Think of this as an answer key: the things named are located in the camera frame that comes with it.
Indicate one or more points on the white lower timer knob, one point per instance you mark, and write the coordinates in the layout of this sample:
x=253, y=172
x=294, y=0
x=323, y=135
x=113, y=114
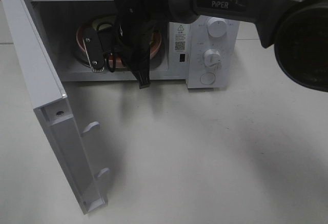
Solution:
x=211, y=58

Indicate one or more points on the white upper power knob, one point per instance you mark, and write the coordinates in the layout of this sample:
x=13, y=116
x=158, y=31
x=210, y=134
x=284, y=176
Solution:
x=217, y=27

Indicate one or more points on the white microwave door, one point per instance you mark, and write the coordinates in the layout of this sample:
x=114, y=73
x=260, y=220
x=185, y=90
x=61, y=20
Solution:
x=51, y=104

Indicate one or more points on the toy bread sandwich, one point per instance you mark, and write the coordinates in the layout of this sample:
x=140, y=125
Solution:
x=98, y=26

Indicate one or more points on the pink round plate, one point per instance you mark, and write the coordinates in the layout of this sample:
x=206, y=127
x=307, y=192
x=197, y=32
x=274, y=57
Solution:
x=105, y=36

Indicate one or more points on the round white door button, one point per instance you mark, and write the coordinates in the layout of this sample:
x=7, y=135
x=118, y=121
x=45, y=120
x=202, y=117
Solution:
x=207, y=78

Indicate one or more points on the white microwave oven body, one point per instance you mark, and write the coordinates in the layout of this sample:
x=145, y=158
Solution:
x=181, y=50

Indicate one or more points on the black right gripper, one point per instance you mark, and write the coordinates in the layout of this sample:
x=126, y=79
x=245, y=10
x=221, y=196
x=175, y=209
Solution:
x=134, y=16

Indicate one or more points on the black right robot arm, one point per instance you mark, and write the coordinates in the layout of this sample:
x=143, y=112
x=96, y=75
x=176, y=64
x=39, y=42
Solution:
x=297, y=29

